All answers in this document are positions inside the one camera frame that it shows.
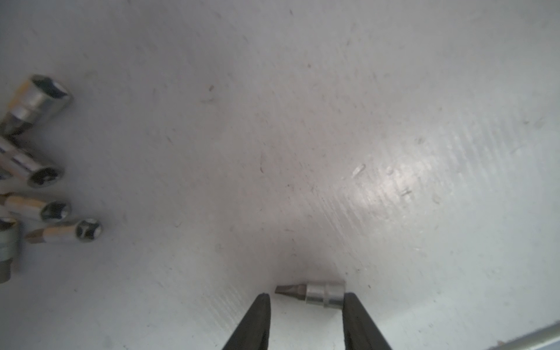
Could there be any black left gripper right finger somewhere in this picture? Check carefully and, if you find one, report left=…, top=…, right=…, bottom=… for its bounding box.
left=342, top=293, right=392, bottom=350

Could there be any silver socket bit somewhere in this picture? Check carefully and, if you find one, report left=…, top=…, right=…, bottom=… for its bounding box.
left=1, top=192, right=71, bottom=223
left=1, top=74, right=73, bottom=137
left=24, top=219, right=103, bottom=244
left=0, top=217, right=20, bottom=284
left=275, top=282, right=346, bottom=310
left=1, top=137, right=65, bottom=188

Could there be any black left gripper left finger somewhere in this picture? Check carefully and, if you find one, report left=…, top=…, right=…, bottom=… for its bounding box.
left=223, top=293, right=271, bottom=350

